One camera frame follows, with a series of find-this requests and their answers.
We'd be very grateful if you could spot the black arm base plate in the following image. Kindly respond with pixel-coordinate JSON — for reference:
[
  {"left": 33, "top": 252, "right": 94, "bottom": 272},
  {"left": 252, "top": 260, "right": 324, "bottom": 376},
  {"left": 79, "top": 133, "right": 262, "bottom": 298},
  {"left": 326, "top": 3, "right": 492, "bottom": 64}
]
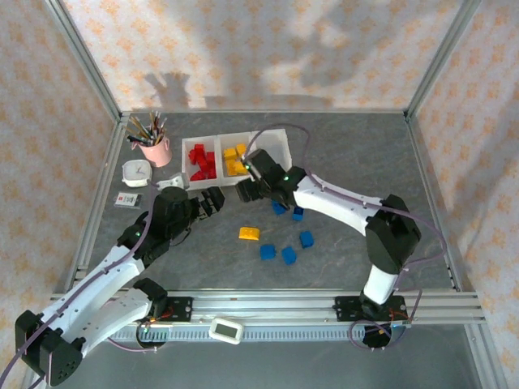
[
  {"left": 160, "top": 297, "right": 194, "bottom": 324},
  {"left": 334, "top": 295, "right": 407, "bottom": 324}
]

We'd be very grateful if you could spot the aluminium frame post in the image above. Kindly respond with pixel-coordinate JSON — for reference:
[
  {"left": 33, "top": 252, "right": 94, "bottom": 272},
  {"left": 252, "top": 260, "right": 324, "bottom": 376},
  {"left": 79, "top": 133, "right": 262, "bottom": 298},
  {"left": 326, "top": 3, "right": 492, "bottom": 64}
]
[
  {"left": 404, "top": 0, "right": 483, "bottom": 122},
  {"left": 42, "top": 0, "right": 125, "bottom": 122},
  {"left": 465, "top": 323, "right": 506, "bottom": 389}
]

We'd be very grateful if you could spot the white plastic bin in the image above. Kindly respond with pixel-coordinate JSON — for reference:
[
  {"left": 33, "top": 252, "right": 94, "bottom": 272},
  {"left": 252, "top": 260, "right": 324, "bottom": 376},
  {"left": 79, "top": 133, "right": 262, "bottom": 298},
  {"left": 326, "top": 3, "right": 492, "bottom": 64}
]
[
  {"left": 180, "top": 135, "right": 223, "bottom": 191},
  {"left": 251, "top": 128, "right": 294, "bottom": 173},
  {"left": 217, "top": 132, "right": 257, "bottom": 188}
]

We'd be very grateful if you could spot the aluminium frame rail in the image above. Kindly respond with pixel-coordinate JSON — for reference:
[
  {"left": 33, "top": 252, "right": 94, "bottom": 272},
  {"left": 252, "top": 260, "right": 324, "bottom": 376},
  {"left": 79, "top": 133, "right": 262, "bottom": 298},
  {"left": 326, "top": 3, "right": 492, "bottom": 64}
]
[
  {"left": 119, "top": 108, "right": 409, "bottom": 117},
  {"left": 405, "top": 115, "right": 465, "bottom": 293},
  {"left": 64, "top": 115, "right": 127, "bottom": 295}
]

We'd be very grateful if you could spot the wide aluminium base rail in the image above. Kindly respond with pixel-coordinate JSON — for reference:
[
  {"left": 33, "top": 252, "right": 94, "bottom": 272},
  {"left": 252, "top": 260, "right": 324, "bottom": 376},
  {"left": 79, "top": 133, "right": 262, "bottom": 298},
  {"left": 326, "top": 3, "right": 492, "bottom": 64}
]
[{"left": 50, "top": 289, "right": 486, "bottom": 325}]

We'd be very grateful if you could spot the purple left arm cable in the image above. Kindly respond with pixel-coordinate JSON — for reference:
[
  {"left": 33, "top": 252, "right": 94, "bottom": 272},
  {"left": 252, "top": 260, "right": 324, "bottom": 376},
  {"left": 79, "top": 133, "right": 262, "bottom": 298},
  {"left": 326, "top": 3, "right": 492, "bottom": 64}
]
[{"left": 0, "top": 182, "right": 161, "bottom": 380}]

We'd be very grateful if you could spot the yellow wide curved brick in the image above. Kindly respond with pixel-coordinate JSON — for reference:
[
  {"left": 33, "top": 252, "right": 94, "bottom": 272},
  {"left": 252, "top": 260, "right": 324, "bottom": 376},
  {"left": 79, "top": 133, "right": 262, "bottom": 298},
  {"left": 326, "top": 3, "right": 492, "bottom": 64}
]
[{"left": 238, "top": 226, "right": 262, "bottom": 243}]

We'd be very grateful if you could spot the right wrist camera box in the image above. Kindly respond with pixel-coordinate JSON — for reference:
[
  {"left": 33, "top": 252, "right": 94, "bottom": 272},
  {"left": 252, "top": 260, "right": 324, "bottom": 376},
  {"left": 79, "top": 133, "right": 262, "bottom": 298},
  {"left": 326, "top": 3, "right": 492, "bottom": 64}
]
[{"left": 242, "top": 148, "right": 273, "bottom": 182}]

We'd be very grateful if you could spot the pink metal cup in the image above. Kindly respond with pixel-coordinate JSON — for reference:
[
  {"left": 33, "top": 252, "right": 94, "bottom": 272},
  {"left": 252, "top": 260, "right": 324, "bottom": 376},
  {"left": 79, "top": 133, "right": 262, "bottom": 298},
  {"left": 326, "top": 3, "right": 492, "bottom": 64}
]
[{"left": 139, "top": 135, "right": 173, "bottom": 168}]

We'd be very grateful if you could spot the grey slotted cable duct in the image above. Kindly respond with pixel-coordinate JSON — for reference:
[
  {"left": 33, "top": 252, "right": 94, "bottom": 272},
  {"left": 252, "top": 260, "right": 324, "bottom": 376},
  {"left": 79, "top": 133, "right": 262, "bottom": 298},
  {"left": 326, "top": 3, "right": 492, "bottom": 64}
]
[{"left": 109, "top": 323, "right": 410, "bottom": 342}]

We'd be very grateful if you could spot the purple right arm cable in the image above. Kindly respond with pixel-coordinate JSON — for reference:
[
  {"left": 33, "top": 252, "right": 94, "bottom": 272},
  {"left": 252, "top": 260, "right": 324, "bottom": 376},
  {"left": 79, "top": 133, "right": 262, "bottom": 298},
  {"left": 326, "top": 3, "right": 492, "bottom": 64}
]
[{"left": 247, "top": 123, "right": 449, "bottom": 352}]

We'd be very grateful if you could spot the small white clock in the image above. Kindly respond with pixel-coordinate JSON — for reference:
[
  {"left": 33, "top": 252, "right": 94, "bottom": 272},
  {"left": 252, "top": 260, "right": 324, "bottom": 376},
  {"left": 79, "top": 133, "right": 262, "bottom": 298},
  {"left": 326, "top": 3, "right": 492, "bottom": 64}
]
[{"left": 121, "top": 159, "right": 154, "bottom": 189}]

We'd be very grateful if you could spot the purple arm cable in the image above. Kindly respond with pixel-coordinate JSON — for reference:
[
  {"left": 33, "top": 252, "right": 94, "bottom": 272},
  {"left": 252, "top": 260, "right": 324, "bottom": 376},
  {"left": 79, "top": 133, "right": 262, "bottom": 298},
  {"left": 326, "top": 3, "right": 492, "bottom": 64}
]
[
  {"left": 0, "top": 182, "right": 161, "bottom": 380},
  {"left": 247, "top": 123, "right": 449, "bottom": 352}
]

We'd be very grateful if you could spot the white digital timer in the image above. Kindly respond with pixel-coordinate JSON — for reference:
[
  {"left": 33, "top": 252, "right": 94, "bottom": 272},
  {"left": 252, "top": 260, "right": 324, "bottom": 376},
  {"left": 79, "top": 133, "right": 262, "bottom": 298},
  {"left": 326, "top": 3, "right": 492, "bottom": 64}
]
[{"left": 208, "top": 318, "right": 244, "bottom": 345}]

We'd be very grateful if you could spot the clear card case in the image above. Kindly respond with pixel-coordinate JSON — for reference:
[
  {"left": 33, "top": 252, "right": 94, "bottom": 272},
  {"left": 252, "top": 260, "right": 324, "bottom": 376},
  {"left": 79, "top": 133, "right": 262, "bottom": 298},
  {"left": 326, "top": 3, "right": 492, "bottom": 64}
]
[{"left": 114, "top": 192, "right": 144, "bottom": 209}]

